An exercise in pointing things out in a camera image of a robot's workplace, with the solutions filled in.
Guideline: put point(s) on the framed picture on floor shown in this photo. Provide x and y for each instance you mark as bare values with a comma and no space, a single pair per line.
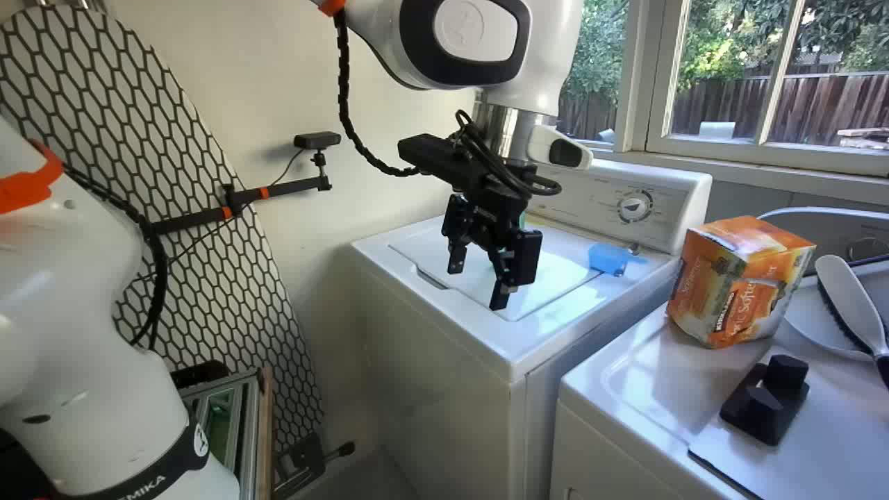
237,416

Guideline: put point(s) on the black and white brush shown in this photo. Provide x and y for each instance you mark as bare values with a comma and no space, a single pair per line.
854,306

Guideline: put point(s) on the white dryer machine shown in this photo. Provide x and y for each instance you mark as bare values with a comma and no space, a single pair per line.
639,417

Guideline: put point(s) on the black plastic holder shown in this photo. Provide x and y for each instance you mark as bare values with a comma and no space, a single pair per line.
767,398

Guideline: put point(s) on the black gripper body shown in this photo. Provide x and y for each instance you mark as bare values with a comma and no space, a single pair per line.
486,209

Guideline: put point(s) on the small blue bowl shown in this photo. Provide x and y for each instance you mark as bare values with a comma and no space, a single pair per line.
610,259

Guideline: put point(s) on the black camera on boom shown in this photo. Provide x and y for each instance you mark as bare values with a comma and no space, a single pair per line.
278,185

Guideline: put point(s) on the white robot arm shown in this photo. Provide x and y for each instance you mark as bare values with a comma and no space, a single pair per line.
104,417

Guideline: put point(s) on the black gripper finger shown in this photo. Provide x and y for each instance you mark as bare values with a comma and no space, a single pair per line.
501,290
457,258

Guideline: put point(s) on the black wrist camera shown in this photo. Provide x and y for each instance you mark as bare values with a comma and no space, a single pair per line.
437,158

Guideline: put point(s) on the white window frame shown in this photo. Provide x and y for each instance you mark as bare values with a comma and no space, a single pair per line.
778,94

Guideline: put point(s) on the white washing machine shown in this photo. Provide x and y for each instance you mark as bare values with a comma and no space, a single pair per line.
465,395

